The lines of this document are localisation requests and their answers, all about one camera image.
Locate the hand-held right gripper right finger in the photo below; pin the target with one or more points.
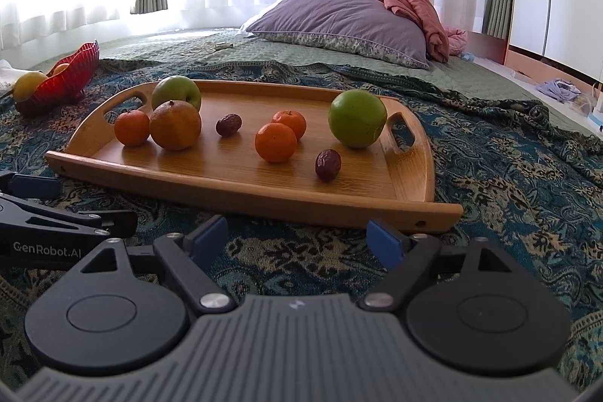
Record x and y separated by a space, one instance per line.
384 244

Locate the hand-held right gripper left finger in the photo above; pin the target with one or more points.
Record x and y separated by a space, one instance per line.
209 239

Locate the large brownish orange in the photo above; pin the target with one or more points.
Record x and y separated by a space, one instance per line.
175 125

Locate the small tangerine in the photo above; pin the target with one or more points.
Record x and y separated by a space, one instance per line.
132 128
276 142
289 121

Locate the white pillow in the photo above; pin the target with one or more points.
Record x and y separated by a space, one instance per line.
252 24

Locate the green quilted bedspread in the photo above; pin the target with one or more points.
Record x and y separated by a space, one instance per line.
155 46

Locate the white plastic bag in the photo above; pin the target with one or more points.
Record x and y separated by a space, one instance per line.
9 77

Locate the patterned teal blanket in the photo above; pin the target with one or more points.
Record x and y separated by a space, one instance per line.
494 195

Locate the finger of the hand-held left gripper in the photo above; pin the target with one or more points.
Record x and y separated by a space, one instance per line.
70 222
33 187

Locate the green apple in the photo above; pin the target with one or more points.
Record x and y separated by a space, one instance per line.
176 90
357 118

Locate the dark red date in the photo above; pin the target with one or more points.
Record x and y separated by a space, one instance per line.
328 165
229 124

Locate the wooden tray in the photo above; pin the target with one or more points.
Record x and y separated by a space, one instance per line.
226 166

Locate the red glass bowl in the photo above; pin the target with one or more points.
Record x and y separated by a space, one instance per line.
70 77

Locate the pale purple cloth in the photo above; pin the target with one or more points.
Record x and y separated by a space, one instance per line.
558 90

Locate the purple pillow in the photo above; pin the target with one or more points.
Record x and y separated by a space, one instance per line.
339 20

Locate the yellow fruit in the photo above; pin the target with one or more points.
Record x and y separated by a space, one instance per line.
28 85

